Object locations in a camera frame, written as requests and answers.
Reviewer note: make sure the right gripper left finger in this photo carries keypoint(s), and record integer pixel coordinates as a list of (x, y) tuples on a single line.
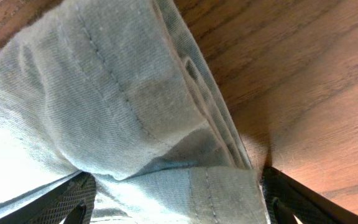
[(70, 203)]

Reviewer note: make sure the light blue t-shirt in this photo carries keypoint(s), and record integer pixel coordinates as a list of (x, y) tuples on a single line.
[(120, 90)]

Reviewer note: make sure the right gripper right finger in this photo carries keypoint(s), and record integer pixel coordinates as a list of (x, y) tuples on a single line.
[(288, 201)]

